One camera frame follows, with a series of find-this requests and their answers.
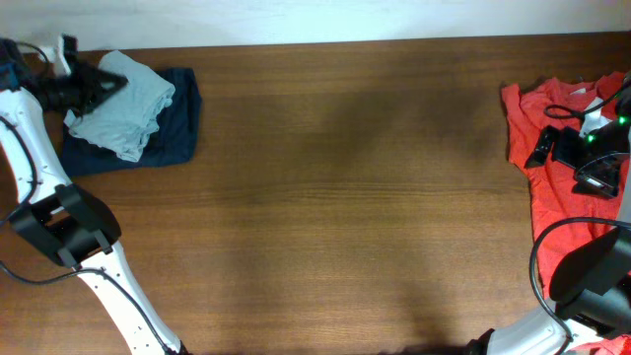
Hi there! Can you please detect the right black camera cable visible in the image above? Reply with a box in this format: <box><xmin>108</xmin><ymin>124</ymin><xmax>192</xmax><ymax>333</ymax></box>
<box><xmin>528</xmin><ymin>78</ymin><xmax>631</xmax><ymax>355</ymax></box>

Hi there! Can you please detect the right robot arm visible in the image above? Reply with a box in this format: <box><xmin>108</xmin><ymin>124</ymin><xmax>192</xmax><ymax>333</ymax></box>
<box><xmin>465</xmin><ymin>72</ymin><xmax>630</xmax><ymax>354</ymax></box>

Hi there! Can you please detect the light blue t-shirt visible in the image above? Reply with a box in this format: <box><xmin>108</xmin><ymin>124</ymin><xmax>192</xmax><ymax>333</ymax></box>
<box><xmin>64</xmin><ymin>51</ymin><xmax>175</xmax><ymax>163</ymax></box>

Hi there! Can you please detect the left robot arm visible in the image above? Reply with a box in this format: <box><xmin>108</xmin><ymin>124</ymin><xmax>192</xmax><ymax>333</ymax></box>
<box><xmin>1</xmin><ymin>35</ymin><xmax>187</xmax><ymax>354</ymax></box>

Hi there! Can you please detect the folded dark navy garment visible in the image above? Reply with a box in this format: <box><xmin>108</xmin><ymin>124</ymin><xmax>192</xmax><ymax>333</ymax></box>
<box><xmin>60</xmin><ymin>68</ymin><xmax>202</xmax><ymax>177</ymax></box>

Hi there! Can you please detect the red t-shirt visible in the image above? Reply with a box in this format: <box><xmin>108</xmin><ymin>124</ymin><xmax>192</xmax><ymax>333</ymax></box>
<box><xmin>501</xmin><ymin>72</ymin><xmax>630</xmax><ymax>354</ymax></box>

